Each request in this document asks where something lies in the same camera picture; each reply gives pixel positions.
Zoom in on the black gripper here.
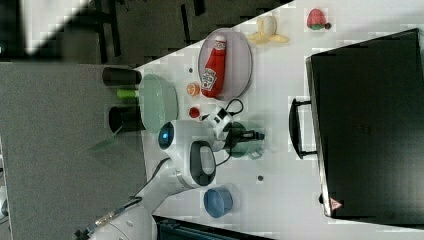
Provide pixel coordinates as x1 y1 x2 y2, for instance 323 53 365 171
224 129 265 150

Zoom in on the green mug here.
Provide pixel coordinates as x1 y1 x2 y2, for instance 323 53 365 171
224 121 265 160

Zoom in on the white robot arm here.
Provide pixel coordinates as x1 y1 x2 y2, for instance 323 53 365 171
75 107 265 240

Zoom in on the red ketchup bottle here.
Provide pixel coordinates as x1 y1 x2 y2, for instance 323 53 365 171
201 35 226 98

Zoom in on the small red strawberry toy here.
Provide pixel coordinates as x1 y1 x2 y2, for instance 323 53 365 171
189 107 200 118

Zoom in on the blue bowl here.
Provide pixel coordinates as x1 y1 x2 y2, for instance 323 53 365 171
203 186 234 218

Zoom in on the grey plate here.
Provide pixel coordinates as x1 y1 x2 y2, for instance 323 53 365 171
198 28 253 101

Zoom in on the orange slice toy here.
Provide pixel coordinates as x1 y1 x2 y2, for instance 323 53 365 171
186 83 200 96

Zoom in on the black toaster oven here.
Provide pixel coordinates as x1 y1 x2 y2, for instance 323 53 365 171
305 28 424 229

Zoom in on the green colander basket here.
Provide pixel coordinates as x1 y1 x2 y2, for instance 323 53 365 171
139 74 178 134

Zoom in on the peeled banana toy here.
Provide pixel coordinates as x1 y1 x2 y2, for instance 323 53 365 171
247 16 289 44

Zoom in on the large red strawberry toy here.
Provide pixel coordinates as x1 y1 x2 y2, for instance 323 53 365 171
306 8 332 30

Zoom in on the black cylinder cup lower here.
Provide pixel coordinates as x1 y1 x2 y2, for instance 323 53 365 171
108 106 145 133

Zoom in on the black cylinder cup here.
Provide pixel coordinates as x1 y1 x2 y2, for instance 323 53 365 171
102 67 142 86
108 106 145 133

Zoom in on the green cylinder object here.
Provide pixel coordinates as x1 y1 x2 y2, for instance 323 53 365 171
117 89 138 99

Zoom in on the black cylinder cup upper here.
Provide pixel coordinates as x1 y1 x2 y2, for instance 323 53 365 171
102 67 142 86

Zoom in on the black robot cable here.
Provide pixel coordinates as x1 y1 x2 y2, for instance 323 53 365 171
74 98 245 239

